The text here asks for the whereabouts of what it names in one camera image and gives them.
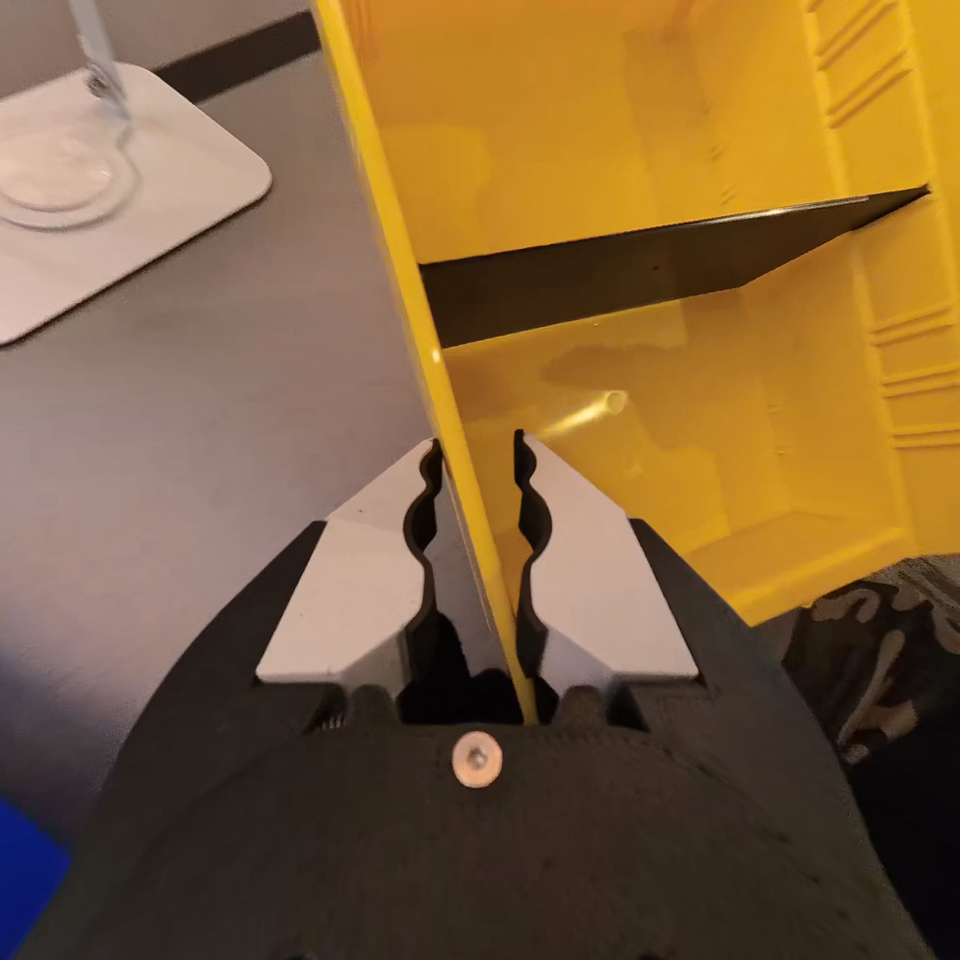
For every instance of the black bin divider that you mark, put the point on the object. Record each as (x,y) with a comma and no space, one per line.
(600,277)

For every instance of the white folding stand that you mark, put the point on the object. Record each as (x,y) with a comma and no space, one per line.
(187,195)

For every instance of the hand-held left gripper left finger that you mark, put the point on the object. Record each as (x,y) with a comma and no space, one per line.
(352,600)

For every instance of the yellow storage bin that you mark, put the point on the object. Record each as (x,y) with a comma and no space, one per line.
(562,112)

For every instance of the person's camouflage pants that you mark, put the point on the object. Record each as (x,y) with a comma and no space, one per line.
(885,660)

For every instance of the blue storage bin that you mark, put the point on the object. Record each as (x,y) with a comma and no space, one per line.
(26,885)

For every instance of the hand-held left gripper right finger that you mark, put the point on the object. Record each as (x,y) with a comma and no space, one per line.
(607,600)

